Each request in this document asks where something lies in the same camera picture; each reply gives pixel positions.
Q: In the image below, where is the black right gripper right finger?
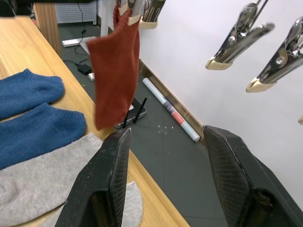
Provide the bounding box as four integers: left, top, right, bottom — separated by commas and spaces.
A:
202, 124, 303, 227

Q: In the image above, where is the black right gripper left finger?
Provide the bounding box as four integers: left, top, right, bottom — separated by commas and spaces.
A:
54, 127, 132, 227

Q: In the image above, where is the rust red sock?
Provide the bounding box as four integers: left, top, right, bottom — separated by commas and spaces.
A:
85, 3, 141, 131

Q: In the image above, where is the metal hanger clip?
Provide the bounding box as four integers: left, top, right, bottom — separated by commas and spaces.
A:
205, 0, 276, 71
245, 17, 303, 93
139, 0, 166, 30
117, 0, 143, 26

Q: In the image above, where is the grey ankle sock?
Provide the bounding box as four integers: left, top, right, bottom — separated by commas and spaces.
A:
39, 181, 144, 227
0, 132, 104, 224

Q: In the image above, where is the blue ankle sock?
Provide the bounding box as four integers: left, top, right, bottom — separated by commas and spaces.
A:
0, 68, 66, 120
0, 102, 87, 170

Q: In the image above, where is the router with black antennas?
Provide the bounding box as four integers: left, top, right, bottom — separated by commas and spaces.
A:
114, 97, 148, 130

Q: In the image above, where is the white rolled paper tube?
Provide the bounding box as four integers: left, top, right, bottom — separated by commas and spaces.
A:
142, 78, 201, 143

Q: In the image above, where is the gold baseboard strip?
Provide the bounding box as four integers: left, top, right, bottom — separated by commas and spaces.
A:
138, 58, 205, 140

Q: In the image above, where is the black power adapter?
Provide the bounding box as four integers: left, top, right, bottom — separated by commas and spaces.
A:
77, 63, 92, 76

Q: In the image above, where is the white desk foot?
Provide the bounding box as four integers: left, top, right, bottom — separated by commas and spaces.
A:
62, 37, 100, 54

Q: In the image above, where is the white desk leg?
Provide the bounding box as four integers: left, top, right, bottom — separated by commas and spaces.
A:
100, 0, 117, 37

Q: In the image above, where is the wooden cabinet side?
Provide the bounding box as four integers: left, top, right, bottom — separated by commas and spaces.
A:
33, 2, 62, 57

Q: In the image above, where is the white perforated panel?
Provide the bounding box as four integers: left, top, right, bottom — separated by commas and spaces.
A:
54, 2, 97, 26

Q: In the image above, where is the black floor cable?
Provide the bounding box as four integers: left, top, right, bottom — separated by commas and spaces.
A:
63, 26, 92, 69

